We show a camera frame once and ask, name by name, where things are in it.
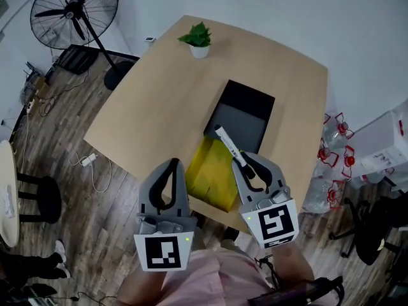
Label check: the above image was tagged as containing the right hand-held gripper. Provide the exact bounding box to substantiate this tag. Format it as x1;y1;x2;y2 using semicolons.
231;152;300;250

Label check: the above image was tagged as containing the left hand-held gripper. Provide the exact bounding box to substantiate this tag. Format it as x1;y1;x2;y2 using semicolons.
133;157;198;272

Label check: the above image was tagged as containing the white marker pen black cap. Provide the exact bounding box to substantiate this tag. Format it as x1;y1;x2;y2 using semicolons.
214;125;253;172

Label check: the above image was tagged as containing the black box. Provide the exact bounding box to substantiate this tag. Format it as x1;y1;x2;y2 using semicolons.
203;79;276;156

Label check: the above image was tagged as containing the green plant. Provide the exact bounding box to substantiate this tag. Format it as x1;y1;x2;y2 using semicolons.
177;21;212;59

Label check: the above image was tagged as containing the person's right forearm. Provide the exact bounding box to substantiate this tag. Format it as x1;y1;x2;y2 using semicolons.
271;243;316;285

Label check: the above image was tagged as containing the person's left forearm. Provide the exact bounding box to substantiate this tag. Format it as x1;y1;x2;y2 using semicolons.
116;266;168;306

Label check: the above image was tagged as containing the wooden desk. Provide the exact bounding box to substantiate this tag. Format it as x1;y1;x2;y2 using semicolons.
83;15;330;235

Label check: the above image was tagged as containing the small cardboard box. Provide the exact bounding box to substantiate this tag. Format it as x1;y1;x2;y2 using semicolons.
33;75;51;97

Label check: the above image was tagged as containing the person's pink shirt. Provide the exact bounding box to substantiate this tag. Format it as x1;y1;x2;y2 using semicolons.
140;239;279;306

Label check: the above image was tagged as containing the black stool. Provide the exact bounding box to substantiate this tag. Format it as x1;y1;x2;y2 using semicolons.
16;170;62;225

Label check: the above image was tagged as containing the black office chair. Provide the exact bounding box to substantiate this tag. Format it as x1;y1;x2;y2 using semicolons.
328;186;408;266

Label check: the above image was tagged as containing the white carton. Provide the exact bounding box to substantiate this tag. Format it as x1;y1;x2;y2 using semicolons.
351;98;408;185

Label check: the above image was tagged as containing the black slatted crate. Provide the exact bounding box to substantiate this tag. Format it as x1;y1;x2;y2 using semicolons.
58;44;100;75

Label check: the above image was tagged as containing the paper sheet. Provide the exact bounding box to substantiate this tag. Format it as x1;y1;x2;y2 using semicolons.
2;184;17;219

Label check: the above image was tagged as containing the round white table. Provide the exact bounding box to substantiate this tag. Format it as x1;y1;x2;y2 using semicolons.
0;140;21;248

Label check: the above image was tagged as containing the black router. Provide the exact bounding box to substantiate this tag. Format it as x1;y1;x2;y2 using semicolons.
24;61;46;83

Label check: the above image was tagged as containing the black standing fan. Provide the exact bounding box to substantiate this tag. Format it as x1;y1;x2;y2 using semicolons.
29;0;135;91

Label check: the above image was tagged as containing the white power adapter with cable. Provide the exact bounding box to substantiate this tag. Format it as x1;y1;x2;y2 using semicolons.
69;151;113;194

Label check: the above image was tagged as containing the black waist pack with cable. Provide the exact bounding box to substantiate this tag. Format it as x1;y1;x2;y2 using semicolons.
247;256;346;306

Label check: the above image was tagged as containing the black floor cable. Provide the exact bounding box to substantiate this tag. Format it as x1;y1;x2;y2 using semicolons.
36;71;89;118

